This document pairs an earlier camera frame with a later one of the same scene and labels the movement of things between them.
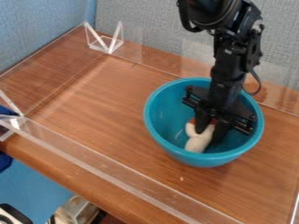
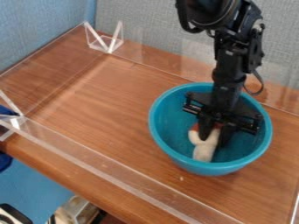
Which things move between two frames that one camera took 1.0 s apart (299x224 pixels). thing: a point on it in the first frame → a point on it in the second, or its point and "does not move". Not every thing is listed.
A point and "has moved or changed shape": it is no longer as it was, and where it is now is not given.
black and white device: [13, 216] does not move
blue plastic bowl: [168, 115] has moved or changed shape
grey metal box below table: [78, 211] does not move
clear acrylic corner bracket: [105, 43] does not move
